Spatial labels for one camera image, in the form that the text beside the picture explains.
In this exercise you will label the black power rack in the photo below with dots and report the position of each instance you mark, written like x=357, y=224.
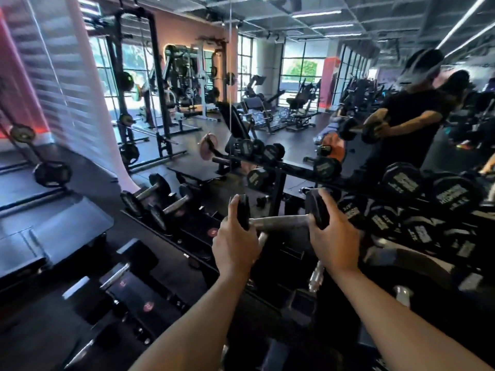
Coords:
x=158, y=92

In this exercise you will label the person's left fingers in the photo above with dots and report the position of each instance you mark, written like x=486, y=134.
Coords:
x=233, y=207

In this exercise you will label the person's left forearm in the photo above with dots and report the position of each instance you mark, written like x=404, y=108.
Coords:
x=193, y=328

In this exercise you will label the person's right hand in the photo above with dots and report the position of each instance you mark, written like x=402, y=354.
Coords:
x=338, y=243

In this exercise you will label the black round dumbbell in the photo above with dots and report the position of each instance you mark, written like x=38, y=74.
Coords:
x=174, y=206
x=147, y=193

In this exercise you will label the person's left hand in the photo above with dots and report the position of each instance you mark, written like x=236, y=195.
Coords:
x=234, y=247

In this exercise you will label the row of large black dumbbells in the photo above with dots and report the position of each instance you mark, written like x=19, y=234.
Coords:
x=425, y=212

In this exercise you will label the large wall mirror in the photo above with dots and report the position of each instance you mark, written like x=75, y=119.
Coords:
x=294, y=92

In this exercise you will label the black weight plate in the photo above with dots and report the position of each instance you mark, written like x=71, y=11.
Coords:
x=22, y=133
x=52, y=174

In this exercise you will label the black dumbbell rack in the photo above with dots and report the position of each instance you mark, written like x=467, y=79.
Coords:
x=201, y=243

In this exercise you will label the person's right fingers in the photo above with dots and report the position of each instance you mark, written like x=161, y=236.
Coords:
x=329, y=206

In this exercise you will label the black flat bench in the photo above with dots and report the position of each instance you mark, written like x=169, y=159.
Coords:
x=58, y=235

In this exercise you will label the black hex dumbbell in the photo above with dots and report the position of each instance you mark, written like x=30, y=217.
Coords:
x=129, y=262
x=131, y=301

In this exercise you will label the white window blind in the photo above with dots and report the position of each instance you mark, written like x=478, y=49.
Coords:
x=77, y=92

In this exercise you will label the person's right forearm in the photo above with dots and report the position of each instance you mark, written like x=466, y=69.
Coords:
x=390, y=324

